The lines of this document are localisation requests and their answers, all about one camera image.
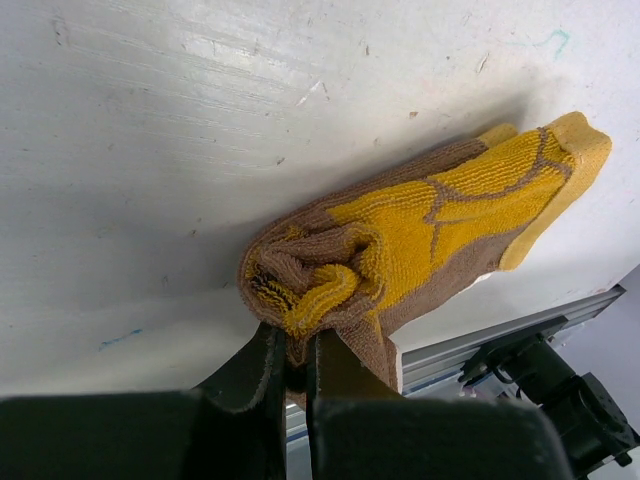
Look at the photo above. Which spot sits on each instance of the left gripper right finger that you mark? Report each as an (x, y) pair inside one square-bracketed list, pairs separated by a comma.
[(349, 414)]

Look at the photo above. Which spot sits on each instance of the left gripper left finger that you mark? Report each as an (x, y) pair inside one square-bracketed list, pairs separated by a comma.
[(240, 428)]

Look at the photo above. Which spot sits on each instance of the yellow brown towel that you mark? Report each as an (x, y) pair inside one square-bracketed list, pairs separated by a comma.
[(366, 260)]

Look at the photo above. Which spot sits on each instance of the aluminium mounting rail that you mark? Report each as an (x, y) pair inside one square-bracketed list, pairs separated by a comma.
[(430, 365)]

